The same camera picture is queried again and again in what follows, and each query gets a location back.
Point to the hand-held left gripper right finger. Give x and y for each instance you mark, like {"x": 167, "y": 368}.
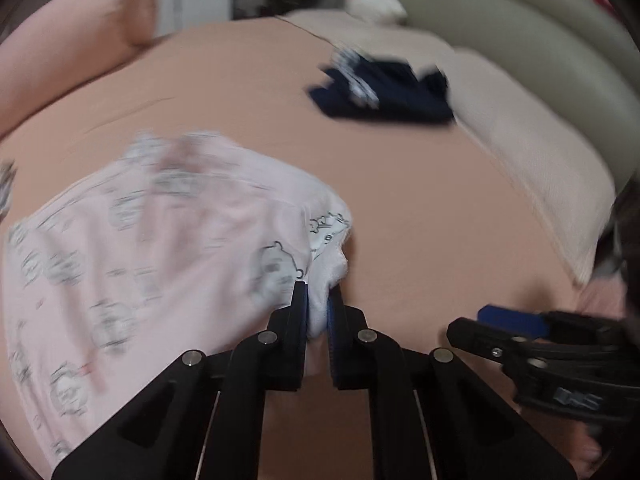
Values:
{"x": 332, "y": 345}

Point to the white plush toy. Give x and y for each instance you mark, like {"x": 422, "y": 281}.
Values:
{"x": 375, "y": 5}

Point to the pink cartoon print pants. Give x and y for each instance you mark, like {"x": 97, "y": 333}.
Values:
{"x": 150, "y": 240}

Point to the grey-green padded headboard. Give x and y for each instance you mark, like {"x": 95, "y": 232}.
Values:
{"x": 500, "y": 10}

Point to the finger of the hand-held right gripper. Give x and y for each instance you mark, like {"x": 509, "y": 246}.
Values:
{"x": 480, "y": 340}
{"x": 510, "y": 320}

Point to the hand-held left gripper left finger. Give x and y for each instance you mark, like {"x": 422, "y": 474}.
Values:
{"x": 300, "y": 320}

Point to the pink pillow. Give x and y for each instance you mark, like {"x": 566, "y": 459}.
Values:
{"x": 75, "y": 35}

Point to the bed with peach sheet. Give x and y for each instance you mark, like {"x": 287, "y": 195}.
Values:
{"x": 425, "y": 200}

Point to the navy garment with striped trim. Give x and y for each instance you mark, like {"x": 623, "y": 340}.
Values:
{"x": 400, "y": 95}

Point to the white printed garment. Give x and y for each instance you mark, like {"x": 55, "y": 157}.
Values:
{"x": 5, "y": 190}

